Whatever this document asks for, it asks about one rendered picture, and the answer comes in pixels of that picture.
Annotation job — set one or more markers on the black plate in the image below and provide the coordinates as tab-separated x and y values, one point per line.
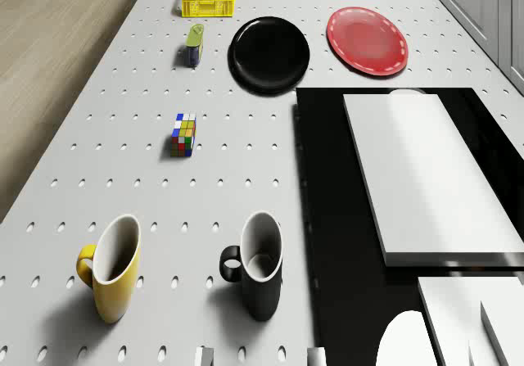
270	55

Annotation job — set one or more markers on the black mug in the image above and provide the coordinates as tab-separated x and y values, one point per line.
262	296

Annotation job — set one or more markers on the red plate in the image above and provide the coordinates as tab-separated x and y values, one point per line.
366	40

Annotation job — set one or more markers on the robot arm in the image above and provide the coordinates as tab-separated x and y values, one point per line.
403	341

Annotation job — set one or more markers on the flat-sided can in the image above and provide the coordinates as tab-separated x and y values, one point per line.
193	40

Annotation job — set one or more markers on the yellow mug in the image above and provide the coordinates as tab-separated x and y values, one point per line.
112	296

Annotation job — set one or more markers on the white cabinet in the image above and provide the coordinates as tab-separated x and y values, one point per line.
471	10

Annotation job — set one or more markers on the puzzle cube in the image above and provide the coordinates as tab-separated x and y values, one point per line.
184	134

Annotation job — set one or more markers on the black stove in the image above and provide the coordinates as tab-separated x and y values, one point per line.
335	218

